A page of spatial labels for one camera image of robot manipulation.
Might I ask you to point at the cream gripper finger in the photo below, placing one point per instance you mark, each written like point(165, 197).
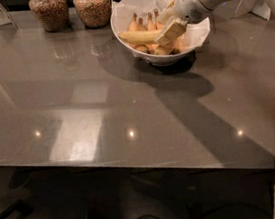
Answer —
point(167, 12)
point(172, 30)

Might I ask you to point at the large yellow banana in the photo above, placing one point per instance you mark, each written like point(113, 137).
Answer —
point(139, 37)

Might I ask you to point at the white paper bowl liner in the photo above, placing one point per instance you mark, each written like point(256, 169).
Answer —
point(198, 34)

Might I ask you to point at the white ceramic bowl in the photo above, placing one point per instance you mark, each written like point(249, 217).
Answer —
point(167, 58)

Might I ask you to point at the bunch of small bananas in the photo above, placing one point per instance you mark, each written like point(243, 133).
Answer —
point(151, 25)

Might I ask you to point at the white sign stand right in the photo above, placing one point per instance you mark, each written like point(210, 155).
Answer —
point(238, 8)

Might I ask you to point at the glass jar of grains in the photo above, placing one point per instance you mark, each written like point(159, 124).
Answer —
point(52, 14)
point(93, 13)

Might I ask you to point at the glass jar of grains left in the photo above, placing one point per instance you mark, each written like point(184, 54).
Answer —
point(52, 14)

